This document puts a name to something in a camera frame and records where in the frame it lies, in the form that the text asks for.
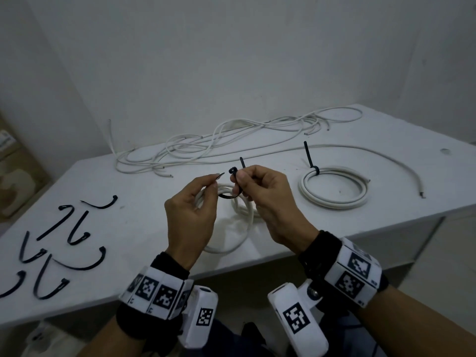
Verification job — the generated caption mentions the long white cable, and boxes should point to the long white cable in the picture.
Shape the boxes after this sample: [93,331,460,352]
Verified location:
[223,144,427,200]

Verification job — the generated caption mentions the white table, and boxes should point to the white table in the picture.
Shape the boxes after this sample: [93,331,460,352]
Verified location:
[0,104,476,327]

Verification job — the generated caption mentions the fastened black zip tie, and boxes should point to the fastened black zip tie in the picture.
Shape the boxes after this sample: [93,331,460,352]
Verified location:
[303,141,320,176]

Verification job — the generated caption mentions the person's left hand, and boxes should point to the person's left hand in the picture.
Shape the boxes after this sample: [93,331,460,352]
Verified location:
[165,174,220,270]

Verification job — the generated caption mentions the tangle of white cables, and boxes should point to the tangle of white cables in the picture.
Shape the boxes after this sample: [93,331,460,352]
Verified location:
[108,106,363,179]

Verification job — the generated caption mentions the white plastic bag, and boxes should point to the white plastic bag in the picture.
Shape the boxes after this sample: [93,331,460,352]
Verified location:
[20,321,90,357]

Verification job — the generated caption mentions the cardboard box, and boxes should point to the cardboard box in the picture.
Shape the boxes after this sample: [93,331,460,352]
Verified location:
[0,111,51,220]

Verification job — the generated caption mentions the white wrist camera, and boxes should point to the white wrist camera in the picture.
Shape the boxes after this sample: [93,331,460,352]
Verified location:
[267,280,330,357]
[178,286,219,349]

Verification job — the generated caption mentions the person's left forearm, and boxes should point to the person's left forearm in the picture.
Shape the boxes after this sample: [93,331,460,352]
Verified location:
[76,315,164,357]

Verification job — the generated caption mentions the right marker wristband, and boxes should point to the right marker wristband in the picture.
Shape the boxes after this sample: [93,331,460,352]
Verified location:
[297,230,389,318]

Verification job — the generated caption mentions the person's right hand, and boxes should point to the person's right hand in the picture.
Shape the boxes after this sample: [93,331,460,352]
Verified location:
[231,165,321,255]

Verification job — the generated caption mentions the looped black zip tie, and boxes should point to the looped black zip tie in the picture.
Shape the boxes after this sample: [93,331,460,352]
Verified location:
[215,157,247,200]

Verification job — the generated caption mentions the marker wristband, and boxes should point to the marker wristband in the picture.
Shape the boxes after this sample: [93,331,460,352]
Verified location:
[297,230,389,318]
[116,252,195,340]

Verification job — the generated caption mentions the person's dark trousers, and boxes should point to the person's dark trousers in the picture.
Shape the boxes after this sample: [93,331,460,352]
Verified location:
[175,315,378,357]

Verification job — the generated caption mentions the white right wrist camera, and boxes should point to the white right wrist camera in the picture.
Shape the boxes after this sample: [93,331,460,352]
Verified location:
[267,280,330,357]

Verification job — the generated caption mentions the tied white cable coil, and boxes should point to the tied white cable coil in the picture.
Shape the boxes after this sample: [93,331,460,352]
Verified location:
[298,165,372,211]

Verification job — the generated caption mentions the loose white cable coil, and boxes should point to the loose white cable coil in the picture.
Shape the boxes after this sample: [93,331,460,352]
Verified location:
[193,184,262,255]

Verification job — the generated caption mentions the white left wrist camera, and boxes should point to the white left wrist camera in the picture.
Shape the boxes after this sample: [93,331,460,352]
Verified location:
[178,286,219,349]

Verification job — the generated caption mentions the scattered group of zip ties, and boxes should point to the scattered group of zip ties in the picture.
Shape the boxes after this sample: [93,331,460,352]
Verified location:
[0,195,118,301]

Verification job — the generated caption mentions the left marker wristband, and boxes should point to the left marker wristband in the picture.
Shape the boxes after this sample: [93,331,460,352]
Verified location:
[116,252,195,340]

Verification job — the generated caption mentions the person's right forearm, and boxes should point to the person's right forearm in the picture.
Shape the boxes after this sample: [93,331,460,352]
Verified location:
[355,284,476,357]

